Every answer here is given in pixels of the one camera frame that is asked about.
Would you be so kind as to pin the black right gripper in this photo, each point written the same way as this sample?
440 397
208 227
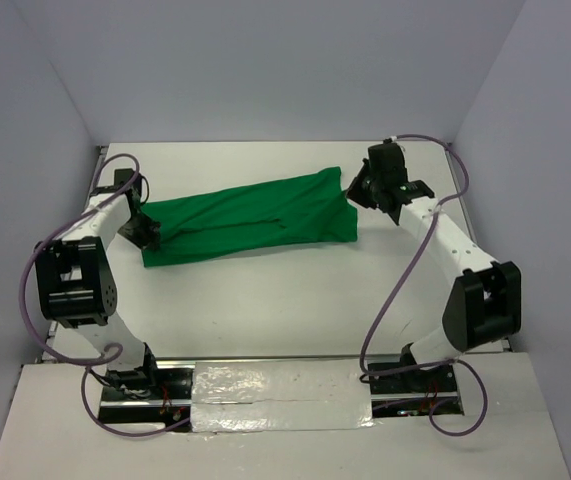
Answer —
354 192

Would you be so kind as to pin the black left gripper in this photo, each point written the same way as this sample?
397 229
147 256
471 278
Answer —
153 240

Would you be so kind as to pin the green t shirt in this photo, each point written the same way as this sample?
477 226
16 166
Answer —
299 210

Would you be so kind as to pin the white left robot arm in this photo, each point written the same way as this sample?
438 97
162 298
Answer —
78 291

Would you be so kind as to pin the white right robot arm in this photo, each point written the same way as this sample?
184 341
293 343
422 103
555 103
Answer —
485 300

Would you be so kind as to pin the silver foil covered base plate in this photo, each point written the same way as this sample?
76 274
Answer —
285 395

